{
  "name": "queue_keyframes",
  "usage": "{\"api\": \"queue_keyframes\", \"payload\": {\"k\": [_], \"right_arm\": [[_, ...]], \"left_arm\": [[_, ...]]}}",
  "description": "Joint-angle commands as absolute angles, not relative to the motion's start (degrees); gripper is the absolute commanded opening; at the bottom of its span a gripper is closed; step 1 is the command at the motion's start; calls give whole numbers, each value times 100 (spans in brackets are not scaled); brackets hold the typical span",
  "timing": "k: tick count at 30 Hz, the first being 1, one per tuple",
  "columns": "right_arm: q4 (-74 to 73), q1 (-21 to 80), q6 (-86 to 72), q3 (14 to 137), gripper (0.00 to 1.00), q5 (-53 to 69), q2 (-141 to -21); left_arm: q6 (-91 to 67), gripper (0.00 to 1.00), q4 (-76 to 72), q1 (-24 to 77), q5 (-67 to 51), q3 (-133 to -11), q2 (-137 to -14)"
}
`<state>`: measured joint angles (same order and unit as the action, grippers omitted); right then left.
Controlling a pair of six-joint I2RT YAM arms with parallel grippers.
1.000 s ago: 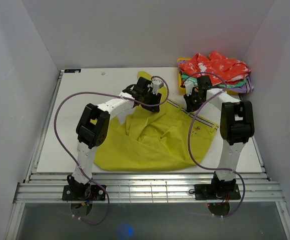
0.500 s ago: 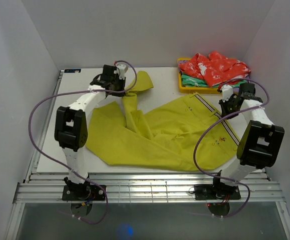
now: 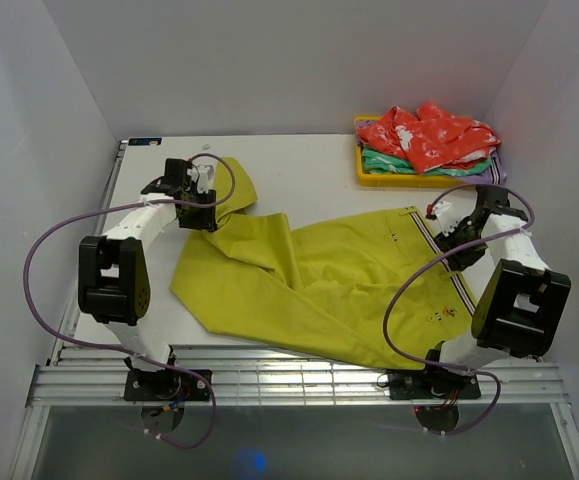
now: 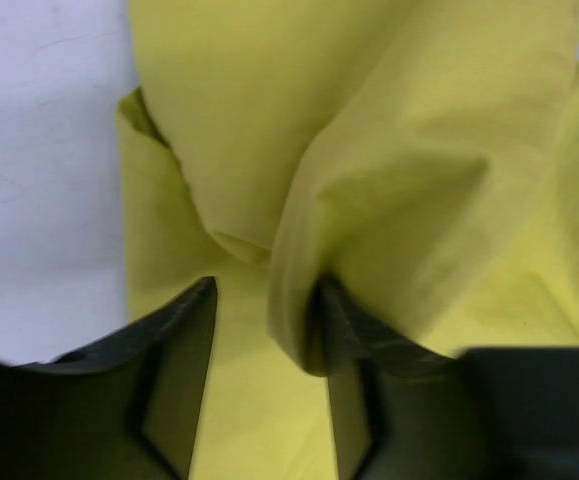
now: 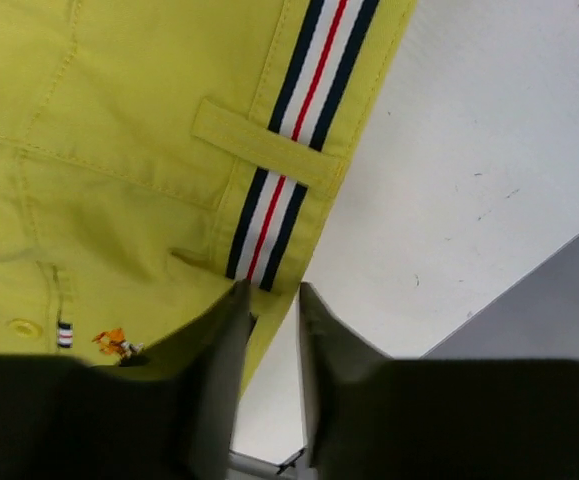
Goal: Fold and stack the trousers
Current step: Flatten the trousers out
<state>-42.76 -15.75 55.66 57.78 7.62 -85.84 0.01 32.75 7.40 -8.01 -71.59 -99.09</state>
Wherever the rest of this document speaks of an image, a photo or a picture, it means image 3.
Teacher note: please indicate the yellow-green trousers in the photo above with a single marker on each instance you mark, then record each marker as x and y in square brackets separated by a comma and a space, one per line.
[364, 289]

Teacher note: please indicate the yellow plastic tray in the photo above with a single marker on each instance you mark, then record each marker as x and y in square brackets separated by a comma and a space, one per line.
[394, 180]

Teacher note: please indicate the green folded garment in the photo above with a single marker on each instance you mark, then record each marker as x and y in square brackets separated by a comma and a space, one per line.
[374, 162]

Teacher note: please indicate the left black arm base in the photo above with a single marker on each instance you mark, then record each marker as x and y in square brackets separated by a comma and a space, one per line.
[166, 386]

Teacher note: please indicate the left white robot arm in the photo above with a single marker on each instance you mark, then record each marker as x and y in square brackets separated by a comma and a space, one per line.
[113, 280]

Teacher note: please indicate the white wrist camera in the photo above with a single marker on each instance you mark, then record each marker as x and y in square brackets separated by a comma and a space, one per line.
[202, 177]
[446, 215]

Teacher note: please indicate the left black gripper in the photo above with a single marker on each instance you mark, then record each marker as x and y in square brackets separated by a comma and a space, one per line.
[206, 220]

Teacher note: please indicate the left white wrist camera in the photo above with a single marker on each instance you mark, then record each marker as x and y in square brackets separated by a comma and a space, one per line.
[202, 177]

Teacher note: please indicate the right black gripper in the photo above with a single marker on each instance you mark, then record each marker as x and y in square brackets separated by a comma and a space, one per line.
[459, 261]

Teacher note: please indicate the blue label sticker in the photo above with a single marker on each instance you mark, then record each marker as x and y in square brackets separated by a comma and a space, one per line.
[145, 141]

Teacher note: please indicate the red white patterned garment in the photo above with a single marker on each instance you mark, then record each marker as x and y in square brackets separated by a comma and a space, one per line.
[429, 139]

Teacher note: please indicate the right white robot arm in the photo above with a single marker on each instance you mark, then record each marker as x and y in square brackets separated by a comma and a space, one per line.
[520, 308]

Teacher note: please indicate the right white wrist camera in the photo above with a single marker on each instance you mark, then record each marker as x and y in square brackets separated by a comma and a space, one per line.
[446, 215]

